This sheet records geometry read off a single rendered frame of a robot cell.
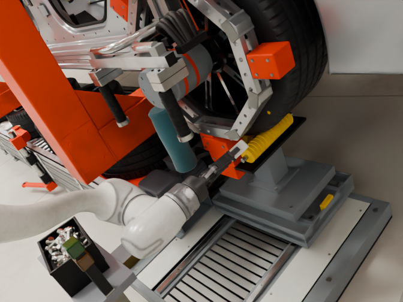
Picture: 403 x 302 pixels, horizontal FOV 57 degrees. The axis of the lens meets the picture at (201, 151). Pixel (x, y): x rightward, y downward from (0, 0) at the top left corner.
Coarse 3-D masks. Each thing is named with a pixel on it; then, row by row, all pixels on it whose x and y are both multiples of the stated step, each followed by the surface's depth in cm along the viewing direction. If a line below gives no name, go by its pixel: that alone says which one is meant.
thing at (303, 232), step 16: (336, 176) 155; (320, 192) 151; (336, 192) 144; (224, 208) 166; (240, 208) 161; (256, 208) 156; (320, 208) 141; (336, 208) 146; (256, 224) 154; (272, 224) 144; (288, 224) 143; (304, 224) 138; (320, 224) 140; (288, 240) 143; (304, 240) 135
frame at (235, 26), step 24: (144, 0) 118; (192, 0) 96; (216, 0) 96; (144, 24) 126; (216, 24) 95; (240, 24) 92; (240, 48) 95; (240, 72) 100; (264, 96) 103; (192, 120) 136; (216, 120) 131; (240, 120) 114
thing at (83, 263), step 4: (84, 256) 97; (88, 256) 98; (80, 260) 97; (84, 260) 97; (88, 260) 98; (92, 260) 99; (76, 264) 98; (80, 264) 97; (84, 264) 98; (88, 264) 98; (80, 268) 97; (84, 268) 98
